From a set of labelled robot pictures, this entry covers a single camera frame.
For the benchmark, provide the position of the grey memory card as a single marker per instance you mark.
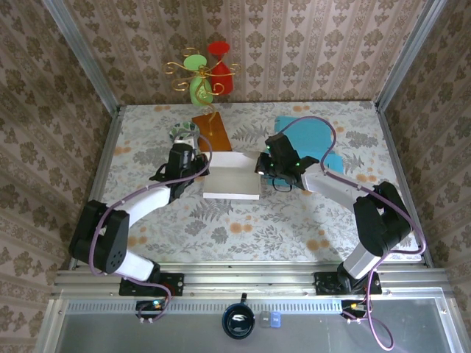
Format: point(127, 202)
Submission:
point(264, 320)

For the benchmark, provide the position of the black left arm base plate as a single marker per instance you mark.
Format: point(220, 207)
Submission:
point(173, 283)

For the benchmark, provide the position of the grey metal shelf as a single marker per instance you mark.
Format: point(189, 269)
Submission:
point(110, 334)

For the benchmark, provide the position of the blue paper box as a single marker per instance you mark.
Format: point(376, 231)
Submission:
point(312, 136)

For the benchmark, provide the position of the white paper box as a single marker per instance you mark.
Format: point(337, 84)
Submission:
point(232, 176)

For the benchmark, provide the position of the dark blue mug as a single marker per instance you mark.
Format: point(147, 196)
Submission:
point(238, 321)

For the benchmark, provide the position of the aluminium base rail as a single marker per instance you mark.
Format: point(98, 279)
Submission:
point(239, 283)

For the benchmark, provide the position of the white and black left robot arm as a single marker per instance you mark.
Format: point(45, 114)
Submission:
point(147, 206)

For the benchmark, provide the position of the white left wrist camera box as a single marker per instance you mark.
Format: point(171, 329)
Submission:
point(184, 141)

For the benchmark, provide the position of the red wine glass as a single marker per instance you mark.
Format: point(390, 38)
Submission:
point(221, 73)

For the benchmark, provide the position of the green wine glass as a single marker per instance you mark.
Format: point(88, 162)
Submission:
point(200, 92)

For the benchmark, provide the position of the small circuit board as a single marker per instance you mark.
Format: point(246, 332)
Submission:
point(149, 307)
point(353, 307)

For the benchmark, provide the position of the leaf pattern bowl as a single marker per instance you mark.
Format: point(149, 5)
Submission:
point(184, 128)

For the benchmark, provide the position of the aluminium table side rail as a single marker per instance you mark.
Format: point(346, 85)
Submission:
point(393, 147)
point(97, 184)

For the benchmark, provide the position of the aluminium corner post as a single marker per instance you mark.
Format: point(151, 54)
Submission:
point(409, 55)
point(82, 55)

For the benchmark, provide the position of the blue memory card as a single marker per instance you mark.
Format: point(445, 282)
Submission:
point(275, 320)

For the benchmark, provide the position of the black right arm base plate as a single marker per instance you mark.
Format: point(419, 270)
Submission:
point(325, 285)

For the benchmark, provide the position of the floral tablecloth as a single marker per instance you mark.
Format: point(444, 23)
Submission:
point(257, 250)

